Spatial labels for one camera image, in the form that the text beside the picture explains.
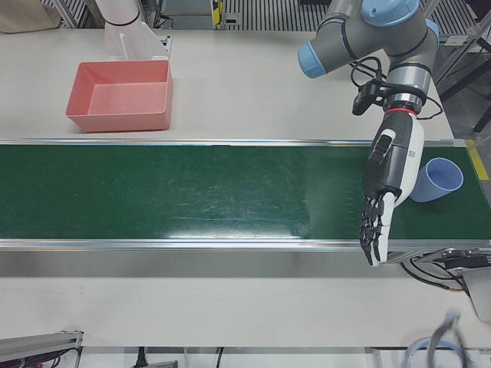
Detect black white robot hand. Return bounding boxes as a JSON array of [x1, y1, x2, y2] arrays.
[[358, 107, 426, 268]]

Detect blue plastic cup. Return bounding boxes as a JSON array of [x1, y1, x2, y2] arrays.
[[410, 158, 464, 204]]

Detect pink plastic box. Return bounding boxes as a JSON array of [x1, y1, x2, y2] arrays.
[[64, 59, 174, 134]]

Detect black tripod legs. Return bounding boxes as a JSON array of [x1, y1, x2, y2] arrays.
[[435, 22, 491, 133]]

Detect black electronics board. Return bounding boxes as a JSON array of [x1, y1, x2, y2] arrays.
[[440, 248, 491, 271]]

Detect grey metal plate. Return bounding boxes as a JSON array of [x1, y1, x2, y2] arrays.
[[462, 266, 491, 321]]

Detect green conveyor belt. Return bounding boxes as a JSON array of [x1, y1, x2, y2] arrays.
[[0, 137, 491, 254]]

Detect yellow black tool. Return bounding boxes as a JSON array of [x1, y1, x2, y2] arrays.
[[209, 0, 228, 28]]

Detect translucent white mounting stand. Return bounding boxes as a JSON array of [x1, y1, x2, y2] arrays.
[[104, 21, 172, 62]]

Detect beige bag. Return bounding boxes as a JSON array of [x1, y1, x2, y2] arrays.
[[0, 0, 58, 35]]

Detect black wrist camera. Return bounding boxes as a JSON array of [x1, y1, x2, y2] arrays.
[[351, 78, 387, 116]]

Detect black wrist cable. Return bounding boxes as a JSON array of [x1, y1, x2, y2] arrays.
[[348, 56, 445, 120]]

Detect black cable bundle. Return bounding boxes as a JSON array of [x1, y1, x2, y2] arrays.
[[400, 255, 467, 293]]

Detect grey blurred cable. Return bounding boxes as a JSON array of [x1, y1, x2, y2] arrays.
[[398, 306, 475, 368]]

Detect white cylindrical post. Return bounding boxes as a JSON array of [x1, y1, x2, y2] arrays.
[[94, 0, 141, 27]]

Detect aluminium frame profile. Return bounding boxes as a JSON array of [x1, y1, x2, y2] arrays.
[[0, 329, 84, 368]]

